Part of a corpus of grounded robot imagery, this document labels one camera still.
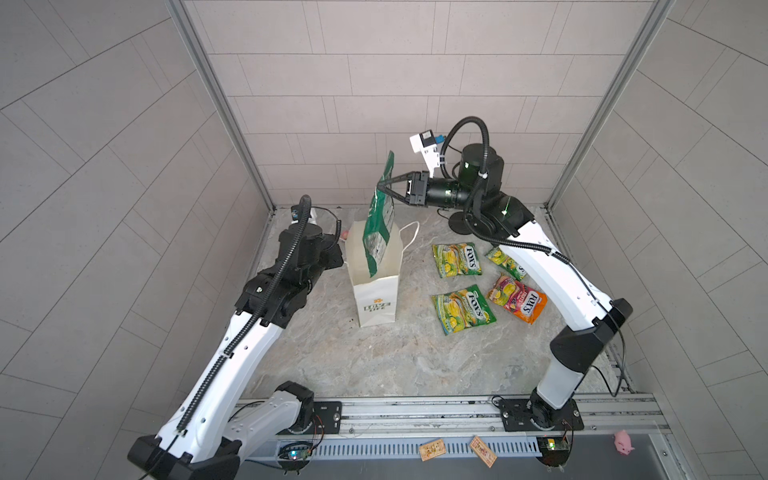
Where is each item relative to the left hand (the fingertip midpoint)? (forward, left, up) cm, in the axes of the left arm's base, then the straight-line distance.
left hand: (339, 236), depth 70 cm
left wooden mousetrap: (-39, -22, -29) cm, 53 cm away
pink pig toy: (-37, -65, -27) cm, 80 cm away
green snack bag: (+2, -9, +2) cm, 10 cm away
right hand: (-2, -11, +16) cm, 19 cm away
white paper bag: (-10, -9, -11) cm, 17 cm away
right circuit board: (-39, -51, -30) cm, 70 cm away
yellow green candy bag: (+12, -34, -27) cm, 45 cm away
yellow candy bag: (-6, -33, -27) cm, 43 cm away
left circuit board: (-40, +8, -28) cm, 49 cm away
